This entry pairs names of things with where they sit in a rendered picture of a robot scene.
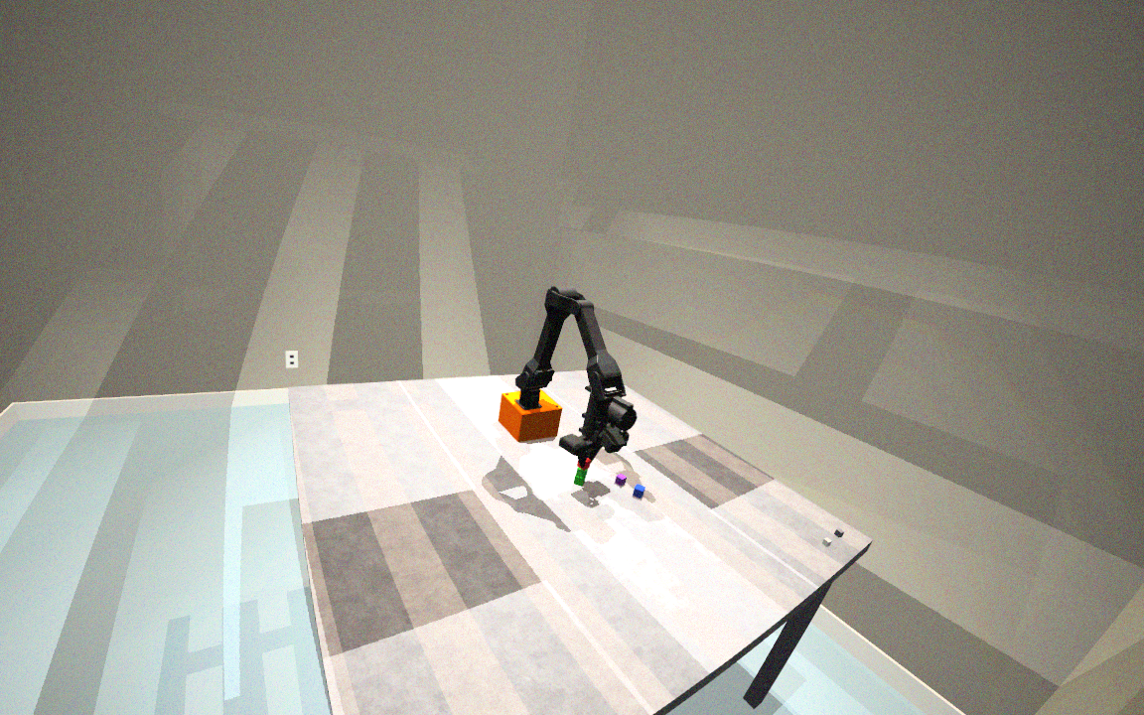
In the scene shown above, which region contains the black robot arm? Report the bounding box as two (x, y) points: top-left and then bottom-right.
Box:
(514, 286), (638, 454)

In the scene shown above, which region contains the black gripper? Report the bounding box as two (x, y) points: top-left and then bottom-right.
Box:
(558, 411), (611, 468)

